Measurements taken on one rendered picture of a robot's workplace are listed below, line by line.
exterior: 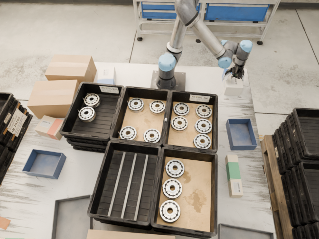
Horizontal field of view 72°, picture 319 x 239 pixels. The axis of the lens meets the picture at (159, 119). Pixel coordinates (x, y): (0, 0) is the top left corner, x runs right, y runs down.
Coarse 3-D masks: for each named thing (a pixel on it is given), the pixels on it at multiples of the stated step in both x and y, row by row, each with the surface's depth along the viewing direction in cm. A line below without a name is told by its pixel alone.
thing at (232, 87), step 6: (222, 78) 173; (228, 78) 163; (234, 78) 163; (240, 78) 163; (228, 84) 160; (234, 84) 160; (240, 84) 160; (228, 90) 161; (234, 90) 161; (240, 90) 160
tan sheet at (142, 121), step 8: (144, 104) 147; (128, 112) 144; (144, 112) 144; (128, 120) 141; (136, 120) 141; (144, 120) 141; (152, 120) 140; (160, 120) 140; (136, 128) 138; (144, 128) 138; (152, 128) 137; (160, 128) 137; (152, 136) 134
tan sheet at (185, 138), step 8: (192, 104) 146; (200, 104) 146; (192, 112) 143; (192, 120) 140; (208, 120) 139; (192, 128) 137; (176, 136) 134; (184, 136) 134; (192, 136) 134; (208, 136) 133; (176, 144) 131; (184, 144) 131; (192, 144) 131
